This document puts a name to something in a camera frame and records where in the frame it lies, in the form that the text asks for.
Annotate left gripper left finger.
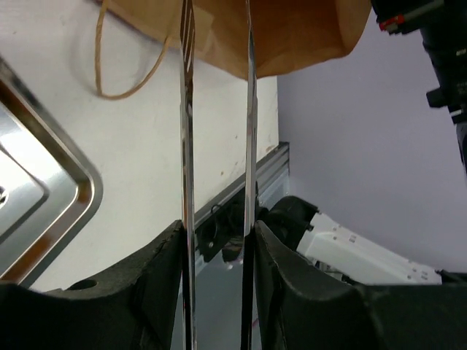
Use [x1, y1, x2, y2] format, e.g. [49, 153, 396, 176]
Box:
[1, 220, 182, 349]

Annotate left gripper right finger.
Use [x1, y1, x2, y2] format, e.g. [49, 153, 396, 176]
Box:
[255, 222, 466, 349]

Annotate metal tongs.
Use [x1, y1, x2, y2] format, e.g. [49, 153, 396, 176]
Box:
[176, 1, 259, 349]

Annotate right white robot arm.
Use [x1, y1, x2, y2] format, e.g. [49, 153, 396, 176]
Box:
[277, 1, 466, 284]

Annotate metal tray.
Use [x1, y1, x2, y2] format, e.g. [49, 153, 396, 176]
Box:
[1, 61, 103, 287]

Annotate aluminium mounting rail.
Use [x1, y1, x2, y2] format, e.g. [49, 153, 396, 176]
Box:
[193, 141, 291, 263]

